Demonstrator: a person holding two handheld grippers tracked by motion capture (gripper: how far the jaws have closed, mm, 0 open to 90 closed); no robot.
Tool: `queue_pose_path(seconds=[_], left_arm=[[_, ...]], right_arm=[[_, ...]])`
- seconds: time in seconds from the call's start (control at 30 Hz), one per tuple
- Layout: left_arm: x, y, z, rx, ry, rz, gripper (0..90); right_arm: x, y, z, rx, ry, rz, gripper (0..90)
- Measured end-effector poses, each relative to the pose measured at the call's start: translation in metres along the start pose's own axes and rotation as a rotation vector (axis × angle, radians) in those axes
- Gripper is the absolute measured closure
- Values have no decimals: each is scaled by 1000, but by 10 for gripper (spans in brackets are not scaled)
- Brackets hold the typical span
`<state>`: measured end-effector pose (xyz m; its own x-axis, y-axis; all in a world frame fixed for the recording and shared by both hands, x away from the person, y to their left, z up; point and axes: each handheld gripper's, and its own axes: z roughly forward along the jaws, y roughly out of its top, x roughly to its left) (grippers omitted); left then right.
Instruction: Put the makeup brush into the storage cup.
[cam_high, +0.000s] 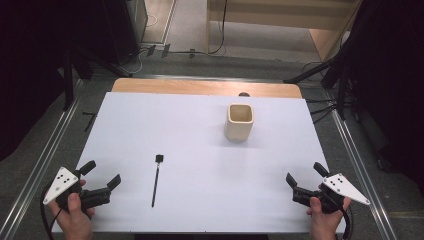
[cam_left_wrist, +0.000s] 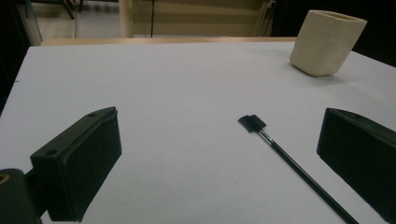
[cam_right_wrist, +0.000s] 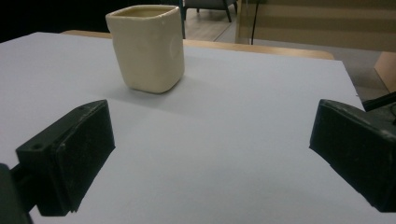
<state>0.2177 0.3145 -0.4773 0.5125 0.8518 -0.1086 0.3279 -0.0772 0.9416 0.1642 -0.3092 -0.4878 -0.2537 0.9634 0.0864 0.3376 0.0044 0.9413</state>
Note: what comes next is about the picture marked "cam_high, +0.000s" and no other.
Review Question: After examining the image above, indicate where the dark cabinet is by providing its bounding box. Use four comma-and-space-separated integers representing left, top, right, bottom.
103, 0, 149, 64

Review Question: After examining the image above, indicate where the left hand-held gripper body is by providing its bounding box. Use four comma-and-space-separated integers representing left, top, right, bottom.
42, 166, 112, 213

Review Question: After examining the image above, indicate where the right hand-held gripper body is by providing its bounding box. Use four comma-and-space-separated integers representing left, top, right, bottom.
292, 172, 371, 215

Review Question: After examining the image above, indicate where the black thin square-headed stick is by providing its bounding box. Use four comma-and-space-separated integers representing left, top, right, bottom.
151, 154, 165, 208

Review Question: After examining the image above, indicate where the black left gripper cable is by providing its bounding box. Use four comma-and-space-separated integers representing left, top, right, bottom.
39, 189, 64, 240

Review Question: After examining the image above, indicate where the black curtain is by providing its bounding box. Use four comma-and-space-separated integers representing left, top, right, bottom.
333, 0, 424, 198
0, 0, 134, 161

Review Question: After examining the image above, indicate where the white table mat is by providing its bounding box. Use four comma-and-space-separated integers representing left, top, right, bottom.
52, 92, 347, 234

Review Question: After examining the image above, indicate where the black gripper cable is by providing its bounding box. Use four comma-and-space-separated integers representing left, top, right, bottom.
39, 189, 64, 240
339, 206, 354, 240

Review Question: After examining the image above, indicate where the metal floor rail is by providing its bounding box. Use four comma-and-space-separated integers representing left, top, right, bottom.
0, 79, 84, 240
324, 89, 399, 240

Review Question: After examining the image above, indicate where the white floor cable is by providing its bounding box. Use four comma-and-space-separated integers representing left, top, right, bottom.
121, 48, 149, 76

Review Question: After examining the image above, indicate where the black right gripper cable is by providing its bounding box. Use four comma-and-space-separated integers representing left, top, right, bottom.
339, 206, 354, 240

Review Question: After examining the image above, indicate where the light wooden shelf unit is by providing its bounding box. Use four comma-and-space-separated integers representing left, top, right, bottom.
204, 0, 363, 63

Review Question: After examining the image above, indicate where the bundle of black floor cables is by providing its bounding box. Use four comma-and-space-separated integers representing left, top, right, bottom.
301, 61, 344, 125

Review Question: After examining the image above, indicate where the person's left hand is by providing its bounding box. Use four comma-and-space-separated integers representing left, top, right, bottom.
48, 192, 96, 240

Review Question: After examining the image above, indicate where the cream square cup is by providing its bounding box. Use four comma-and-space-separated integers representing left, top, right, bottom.
223, 103, 255, 142

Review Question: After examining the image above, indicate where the black hanging cable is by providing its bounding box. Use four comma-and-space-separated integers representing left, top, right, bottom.
169, 0, 229, 56

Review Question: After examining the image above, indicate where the person's right hand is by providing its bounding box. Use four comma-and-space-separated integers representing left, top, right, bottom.
306, 196, 353, 240

